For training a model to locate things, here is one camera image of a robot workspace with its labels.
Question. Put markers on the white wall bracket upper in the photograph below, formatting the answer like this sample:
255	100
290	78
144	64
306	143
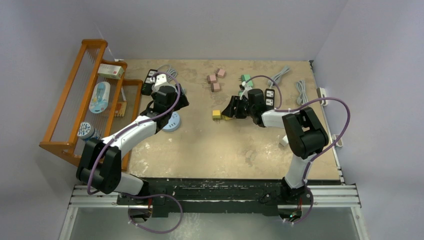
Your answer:
322	94

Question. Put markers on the round blue power socket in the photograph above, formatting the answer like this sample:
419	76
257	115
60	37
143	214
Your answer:
173	123

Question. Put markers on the yellow usb charger plug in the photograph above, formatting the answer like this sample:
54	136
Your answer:
216	115

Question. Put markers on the white power strip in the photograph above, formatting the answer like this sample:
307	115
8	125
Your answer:
284	141

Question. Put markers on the green usb charger plug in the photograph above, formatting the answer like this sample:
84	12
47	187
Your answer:
245	77

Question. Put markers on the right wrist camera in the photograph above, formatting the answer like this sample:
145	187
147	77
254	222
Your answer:
244	88

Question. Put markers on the yellow charger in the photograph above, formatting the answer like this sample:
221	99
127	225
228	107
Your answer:
226	118

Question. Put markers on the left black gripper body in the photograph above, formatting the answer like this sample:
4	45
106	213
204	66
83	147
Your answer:
181	103

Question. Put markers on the blue blister pack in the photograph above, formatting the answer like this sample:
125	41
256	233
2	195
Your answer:
100	97

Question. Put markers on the white wall bracket lower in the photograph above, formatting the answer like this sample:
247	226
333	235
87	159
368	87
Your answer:
337	139

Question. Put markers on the blue white cup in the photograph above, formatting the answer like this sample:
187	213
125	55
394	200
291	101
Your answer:
87	131

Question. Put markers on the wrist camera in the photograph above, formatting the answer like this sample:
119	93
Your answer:
244	88
160	81

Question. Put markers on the orange wooden rack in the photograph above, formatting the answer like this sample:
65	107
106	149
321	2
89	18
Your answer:
72	107

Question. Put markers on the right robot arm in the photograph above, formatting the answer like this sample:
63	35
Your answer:
305	134

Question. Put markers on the pink charger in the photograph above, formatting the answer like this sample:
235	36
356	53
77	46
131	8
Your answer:
211	78
215	87

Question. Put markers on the black metal base rail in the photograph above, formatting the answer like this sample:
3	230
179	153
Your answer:
223	196

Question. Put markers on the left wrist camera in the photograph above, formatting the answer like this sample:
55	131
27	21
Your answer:
160	81

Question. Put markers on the white wall bracket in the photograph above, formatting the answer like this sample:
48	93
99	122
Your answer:
322	94
337	139

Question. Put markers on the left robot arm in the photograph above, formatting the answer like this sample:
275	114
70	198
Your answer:
100	163

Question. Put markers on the pink usb charger plug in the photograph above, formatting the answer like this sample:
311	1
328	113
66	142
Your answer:
220	73

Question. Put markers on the orange snack packet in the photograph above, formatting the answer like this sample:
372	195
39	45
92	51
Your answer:
120	109

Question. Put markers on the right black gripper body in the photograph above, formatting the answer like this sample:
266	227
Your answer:
243	109

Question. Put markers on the white red box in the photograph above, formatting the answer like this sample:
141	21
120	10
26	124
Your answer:
110	71

